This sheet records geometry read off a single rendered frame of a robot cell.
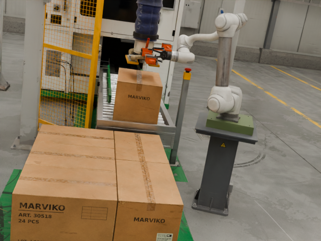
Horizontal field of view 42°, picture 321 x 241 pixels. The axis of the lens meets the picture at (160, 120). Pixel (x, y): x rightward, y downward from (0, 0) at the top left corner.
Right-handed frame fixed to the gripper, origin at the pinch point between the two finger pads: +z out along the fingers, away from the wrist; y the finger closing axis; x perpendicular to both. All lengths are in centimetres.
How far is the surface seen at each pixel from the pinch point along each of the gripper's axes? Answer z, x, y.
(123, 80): 17.2, 2.0, 26.5
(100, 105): 34, 39, 62
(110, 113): 23, 32, 66
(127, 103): 11.9, -2.8, 45.0
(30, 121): 101, 62, 93
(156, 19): -6.4, 18.1, -27.5
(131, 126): 7, -10, 64
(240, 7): -166, 270, -44
